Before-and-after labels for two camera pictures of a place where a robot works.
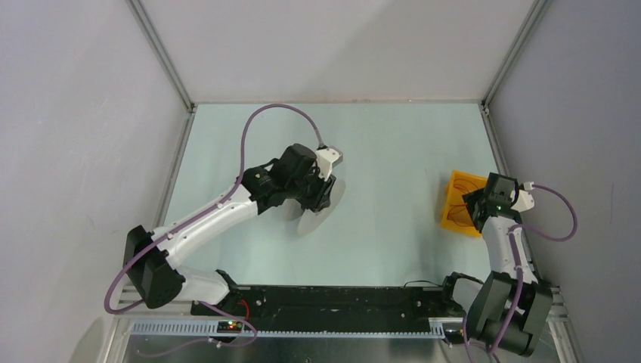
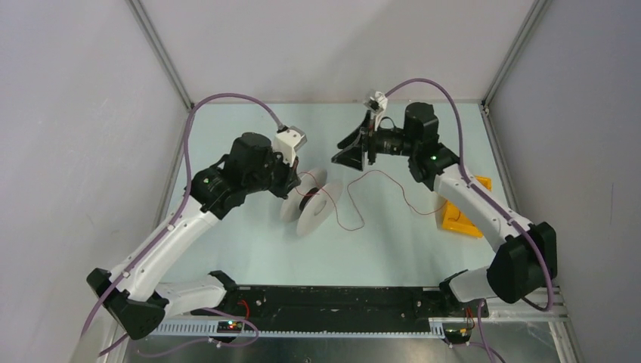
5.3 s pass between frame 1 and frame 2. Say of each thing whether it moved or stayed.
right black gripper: moved
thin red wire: moved
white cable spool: stayed
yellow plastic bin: stayed
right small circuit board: stayed
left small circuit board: stayed
